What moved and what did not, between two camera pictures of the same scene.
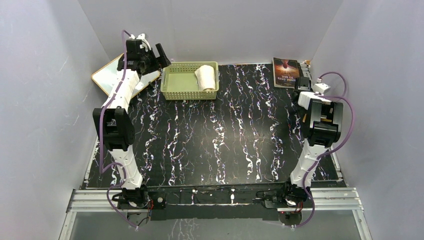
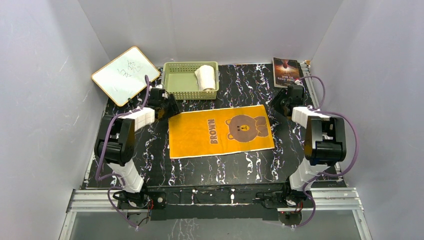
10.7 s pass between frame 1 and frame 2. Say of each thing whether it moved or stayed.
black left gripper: moved
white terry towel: stayed
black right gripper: moved
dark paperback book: stayed
